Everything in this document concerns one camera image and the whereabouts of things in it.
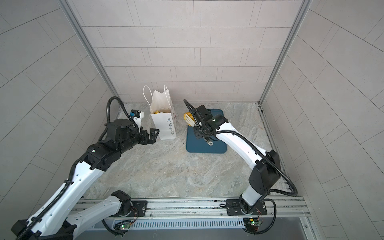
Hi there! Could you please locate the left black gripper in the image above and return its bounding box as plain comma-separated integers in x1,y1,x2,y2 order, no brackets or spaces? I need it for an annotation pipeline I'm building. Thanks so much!
116,125,161,156

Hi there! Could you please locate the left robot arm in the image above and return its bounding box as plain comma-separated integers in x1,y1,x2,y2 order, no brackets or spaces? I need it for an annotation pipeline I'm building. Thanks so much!
12,97,160,240

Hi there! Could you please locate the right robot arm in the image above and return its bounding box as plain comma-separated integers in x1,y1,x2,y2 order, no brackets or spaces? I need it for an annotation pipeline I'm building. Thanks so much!
184,99,298,215

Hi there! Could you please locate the white paper bag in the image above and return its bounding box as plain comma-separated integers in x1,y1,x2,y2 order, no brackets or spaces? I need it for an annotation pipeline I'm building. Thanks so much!
143,85,177,140

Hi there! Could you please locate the blue rectangular tray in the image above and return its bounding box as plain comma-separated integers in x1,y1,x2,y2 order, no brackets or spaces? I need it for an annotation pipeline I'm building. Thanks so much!
186,126,227,154

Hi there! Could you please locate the left circuit board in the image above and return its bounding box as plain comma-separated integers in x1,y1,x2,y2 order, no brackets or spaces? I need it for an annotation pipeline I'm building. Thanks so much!
114,220,132,231

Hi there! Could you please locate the circuit board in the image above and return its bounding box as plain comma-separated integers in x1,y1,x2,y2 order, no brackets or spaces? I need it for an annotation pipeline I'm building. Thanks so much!
243,219,263,233
114,220,132,231

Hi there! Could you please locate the right circuit board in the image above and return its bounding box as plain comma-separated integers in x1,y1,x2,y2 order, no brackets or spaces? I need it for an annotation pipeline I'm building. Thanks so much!
243,219,263,233

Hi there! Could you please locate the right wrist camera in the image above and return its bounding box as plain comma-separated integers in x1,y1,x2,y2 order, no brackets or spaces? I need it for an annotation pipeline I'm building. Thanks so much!
192,105,213,124

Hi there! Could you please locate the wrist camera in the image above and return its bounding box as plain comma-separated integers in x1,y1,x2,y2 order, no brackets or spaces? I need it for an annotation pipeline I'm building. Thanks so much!
130,110,144,122
192,105,213,124

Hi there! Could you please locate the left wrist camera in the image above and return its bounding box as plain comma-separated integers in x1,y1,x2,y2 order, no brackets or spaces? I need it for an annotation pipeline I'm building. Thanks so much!
130,110,144,122

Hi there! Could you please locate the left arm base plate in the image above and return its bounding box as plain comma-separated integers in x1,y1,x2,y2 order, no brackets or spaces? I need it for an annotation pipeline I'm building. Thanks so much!
117,201,148,218

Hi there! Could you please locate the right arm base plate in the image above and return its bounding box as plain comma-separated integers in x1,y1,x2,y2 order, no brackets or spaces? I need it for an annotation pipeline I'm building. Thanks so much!
220,199,268,216

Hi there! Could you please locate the aluminium rail frame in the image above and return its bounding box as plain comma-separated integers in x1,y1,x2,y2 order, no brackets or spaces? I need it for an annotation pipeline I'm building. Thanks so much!
88,195,318,240

